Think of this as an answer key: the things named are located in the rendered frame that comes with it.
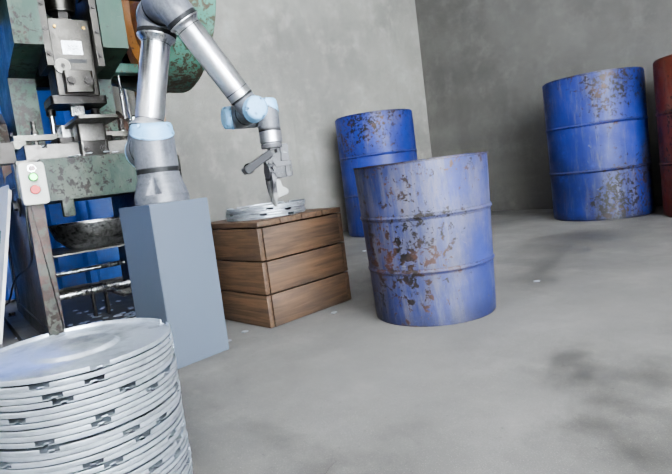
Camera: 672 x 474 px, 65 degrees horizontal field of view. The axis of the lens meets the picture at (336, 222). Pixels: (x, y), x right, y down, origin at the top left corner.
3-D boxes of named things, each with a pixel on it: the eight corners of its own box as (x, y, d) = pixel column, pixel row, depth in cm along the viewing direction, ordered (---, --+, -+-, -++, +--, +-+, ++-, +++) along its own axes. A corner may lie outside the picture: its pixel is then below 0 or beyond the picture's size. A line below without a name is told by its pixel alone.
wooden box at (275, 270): (352, 299, 196) (340, 206, 193) (271, 328, 170) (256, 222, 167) (285, 291, 225) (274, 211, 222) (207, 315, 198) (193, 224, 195)
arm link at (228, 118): (227, 102, 164) (260, 100, 169) (218, 108, 174) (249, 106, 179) (231, 127, 165) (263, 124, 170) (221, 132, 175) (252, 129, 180)
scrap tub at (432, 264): (530, 300, 165) (516, 147, 161) (442, 338, 140) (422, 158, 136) (430, 288, 199) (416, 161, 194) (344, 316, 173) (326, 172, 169)
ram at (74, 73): (103, 92, 200) (90, 12, 198) (60, 92, 191) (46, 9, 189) (92, 100, 214) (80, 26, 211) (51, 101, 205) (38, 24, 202)
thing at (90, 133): (125, 150, 188) (119, 112, 187) (83, 152, 180) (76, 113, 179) (107, 157, 208) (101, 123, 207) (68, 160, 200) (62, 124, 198)
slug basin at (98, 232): (155, 238, 207) (151, 213, 207) (60, 254, 187) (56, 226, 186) (130, 236, 234) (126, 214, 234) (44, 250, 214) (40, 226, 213)
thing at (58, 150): (154, 153, 209) (152, 137, 209) (25, 162, 182) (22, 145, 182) (132, 160, 233) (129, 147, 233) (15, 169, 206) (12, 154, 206)
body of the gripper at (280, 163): (293, 177, 178) (288, 141, 177) (269, 180, 175) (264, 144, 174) (287, 178, 185) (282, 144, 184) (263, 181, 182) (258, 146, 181)
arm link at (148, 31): (127, 166, 151) (142, -22, 152) (121, 169, 164) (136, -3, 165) (170, 171, 157) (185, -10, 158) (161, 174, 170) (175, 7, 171)
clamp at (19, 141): (60, 146, 200) (56, 119, 199) (9, 149, 190) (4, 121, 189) (57, 148, 205) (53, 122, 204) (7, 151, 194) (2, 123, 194)
